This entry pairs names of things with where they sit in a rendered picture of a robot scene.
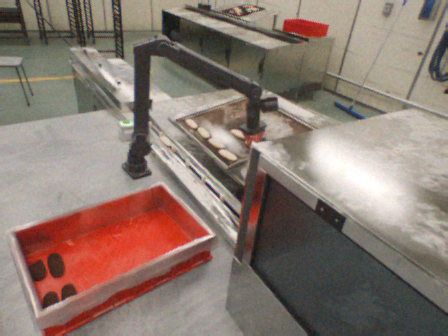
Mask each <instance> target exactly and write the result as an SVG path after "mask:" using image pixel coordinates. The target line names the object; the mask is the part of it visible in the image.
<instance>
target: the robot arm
mask: <svg viewBox="0 0 448 336"><path fill-rule="evenodd" d="M133 54H134V131H133V133H132V135H131V143H129V152H127V157H128V159H126V161H125V163H123V164H121V166H122V169H123V170H124V171H125V172H126V173H127V174H128V175H129V176H130V178H131V179H133V180H136V179H140V178H143V177H145V176H150V175H152V170H151V169H150V168H149V167H148V165H147V160H146V159H145V157H146V156H147V155H148V154H150V151H151V150H153V148H151V146H153V145H152V143H150V134H149V110H150V100H149V90H150V70H151V56H157V57H166V58H169V59H170V60H171V61H174V62H176V63H180V64H181V65H183V66H186V67H188V68H191V69H192V70H193V71H196V72H198V73H200V74H203V75H204V76H207V77H208V78H210V79H213V80H215V81H218V82H219V83H220V84H223V85H225V86H228V87H230V88H231V89H234V90H235V91H237V92H238V93H240V94H243V95H244V96H246V97H247V99H249V101H247V103H246V109H247V123H245V124H243V125H242V126H240V130H241V133H242V135H243V136H244V138H245V140H246V141H247V145H248V146H249V147H251V146H252V141H253V139H254V141H255V142H256V143H259V140H260V139H261V137H262V136H263V135H264V133H265V129H264V128H265V127H266V128H267V124H266V123H264V122H262V121H260V108H261V111H262V113H271V112H275V111H278V110H279V102H278V98H277V97H276V96H275V95H274V94H262V93H263V91H262V88H261V87H260V86H259V85H258V84H257V83H256V82H255V81H253V80H252V79H249V78H246V77H245V76H242V75H240V74H236V73H235V72H233V71H230V70H229V69H226V68H225V67H223V66H220V65H219V64H216V63H215V62H213V61H211V60H209V59H208V58H205V57H203V56H201V55H199V54H198V53H195V52H193V51H191V50H189V49H188V48H185V47H184V46H183V45H181V44H179V43H176V42H175V43H173V42H172V41H171V40H169V39H168V37H166V36H165V35H163V34H161V35H158V36H157V35H156V36H153V37H148V38H146V39H142V40H139V41H137V42H133ZM257 134H259V138H258V139H257ZM248 138H249V140H248Z"/></svg>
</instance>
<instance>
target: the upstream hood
mask: <svg viewBox="0 0 448 336"><path fill-rule="evenodd" d="M68 49H69V51H70V56H71V57H73V59H74V60H75V61H76V63H78V64H79V65H80V67H81V68H82V69H83V70H84V71H85V72H86V73H87V75H88V76H90V78H91V79H92V80H93V81H94V82H95V83H96V84H97V85H98V87H99V88H100V89H101V90H102V91H103V92H104V94H105V95H106V96H107V97H109V100H111V101H112V102H113V103H114V105H115V106H116V107H117V108H118V109H119V110H120V112H131V111H132V108H134V83H133V82H132V80H130V79H129V78H128V77H126V75H124V74H123V73H122V72H121V71H120V70H119V69H117V68H116V67H115V66H114V65H113V64H111V62H110V61H108V60H107V59H105V57H104V56H102V55H101V54H100V53H99V52H98V51H97V50H95V49H94V48H93V47H68Z"/></svg>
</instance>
